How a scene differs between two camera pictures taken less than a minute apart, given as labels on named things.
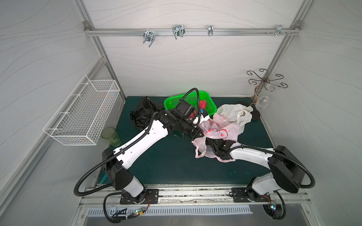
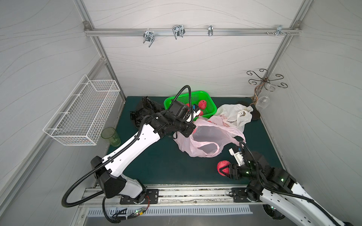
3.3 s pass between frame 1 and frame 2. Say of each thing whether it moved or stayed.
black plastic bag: stayed
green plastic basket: stayed
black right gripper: moved
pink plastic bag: moved
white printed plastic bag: stayed
